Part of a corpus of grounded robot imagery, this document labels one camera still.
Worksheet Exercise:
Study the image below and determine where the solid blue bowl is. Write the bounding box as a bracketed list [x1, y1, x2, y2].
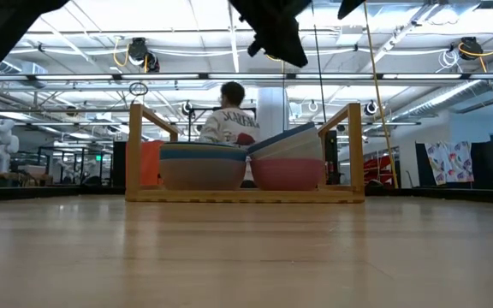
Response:
[246, 121, 318, 154]

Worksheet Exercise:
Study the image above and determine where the pink bowl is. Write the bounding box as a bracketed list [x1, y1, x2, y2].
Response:
[249, 157, 326, 193]

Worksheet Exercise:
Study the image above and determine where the wooden slatted shelf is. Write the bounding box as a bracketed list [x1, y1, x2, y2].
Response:
[124, 102, 366, 204]

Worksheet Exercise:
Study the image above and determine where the white pillar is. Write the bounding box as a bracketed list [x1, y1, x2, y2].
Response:
[256, 87, 292, 140]

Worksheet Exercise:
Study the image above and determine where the person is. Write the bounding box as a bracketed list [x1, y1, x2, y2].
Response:
[198, 80, 262, 147]

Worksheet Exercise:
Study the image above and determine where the black upright stand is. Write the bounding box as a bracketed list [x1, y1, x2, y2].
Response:
[324, 129, 342, 187]

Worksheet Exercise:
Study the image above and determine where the orange panel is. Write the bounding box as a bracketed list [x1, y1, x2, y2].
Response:
[140, 139, 166, 187]

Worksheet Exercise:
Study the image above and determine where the red background object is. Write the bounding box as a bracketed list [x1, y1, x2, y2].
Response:
[363, 154, 395, 187]

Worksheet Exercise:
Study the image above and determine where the black cabinet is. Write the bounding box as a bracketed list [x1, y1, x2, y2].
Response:
[112, 140, 128, 188]

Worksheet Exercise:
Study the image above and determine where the floral patterned cloth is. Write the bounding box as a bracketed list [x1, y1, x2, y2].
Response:
[423, 140, 475, 187]

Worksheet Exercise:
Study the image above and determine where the white robot figure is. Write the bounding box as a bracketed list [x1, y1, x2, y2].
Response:
[0, 118, 21, 176]

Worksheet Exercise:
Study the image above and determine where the black hanging cable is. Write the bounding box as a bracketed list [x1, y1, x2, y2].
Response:
[309, 0, 330, 126]

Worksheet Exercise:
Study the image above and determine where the yellow hanging cable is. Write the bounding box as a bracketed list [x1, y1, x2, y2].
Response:
[360, 0, 401, 190]

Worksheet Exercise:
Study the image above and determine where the black ceiling cable reel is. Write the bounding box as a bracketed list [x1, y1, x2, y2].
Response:
[455, 35, 493, 74]
[112, 37, 162, 74]

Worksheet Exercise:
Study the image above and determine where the black hanging ring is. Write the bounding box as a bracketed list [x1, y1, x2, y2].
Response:
[128, 81, 150, 98]

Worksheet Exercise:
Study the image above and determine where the long ceiling light rail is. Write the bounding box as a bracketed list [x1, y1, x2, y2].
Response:
[0, 73, 493, 83]

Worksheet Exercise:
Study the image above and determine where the black aluminium table frame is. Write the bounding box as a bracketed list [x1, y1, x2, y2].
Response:
[0, 184, 493, 204]

